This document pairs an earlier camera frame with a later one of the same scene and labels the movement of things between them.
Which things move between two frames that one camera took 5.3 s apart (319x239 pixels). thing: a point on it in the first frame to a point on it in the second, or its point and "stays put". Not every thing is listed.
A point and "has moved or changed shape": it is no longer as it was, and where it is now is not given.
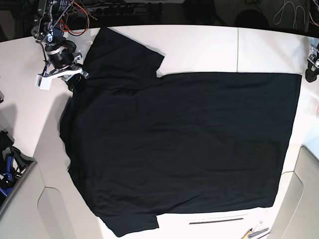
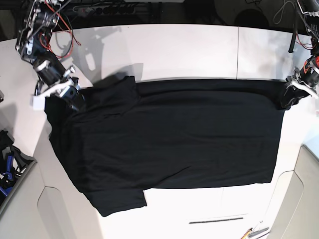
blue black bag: [13, 164] stays put
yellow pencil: [246, 234] stays put
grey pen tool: [255, 233] stays put
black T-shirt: [138, 145] has moved or changed shape
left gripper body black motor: [61, 54] to [53, 72]
